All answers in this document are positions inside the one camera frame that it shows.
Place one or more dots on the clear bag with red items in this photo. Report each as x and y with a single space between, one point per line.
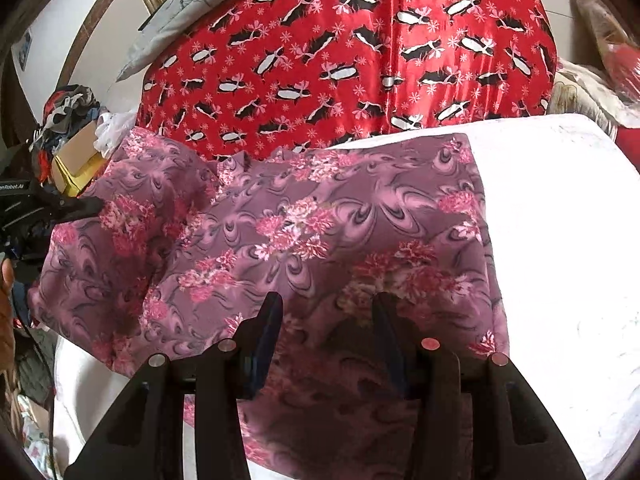
618 52

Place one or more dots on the grey pillow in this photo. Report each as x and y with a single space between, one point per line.
168 22

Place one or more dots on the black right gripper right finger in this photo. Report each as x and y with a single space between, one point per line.
477 414

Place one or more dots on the white plastic bag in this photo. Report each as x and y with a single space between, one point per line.
111 129

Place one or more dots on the pile of dark clothes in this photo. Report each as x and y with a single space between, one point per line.
68 110

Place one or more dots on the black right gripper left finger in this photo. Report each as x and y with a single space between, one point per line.
141 435

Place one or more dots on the white folding mat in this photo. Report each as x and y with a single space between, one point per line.
562 210

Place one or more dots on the brown cardboard box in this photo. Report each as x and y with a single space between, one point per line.
77 162

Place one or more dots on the red satin patterned blanket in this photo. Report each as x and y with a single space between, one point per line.
253 75

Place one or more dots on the purple floral patterned cloth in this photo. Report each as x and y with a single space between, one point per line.
184 250

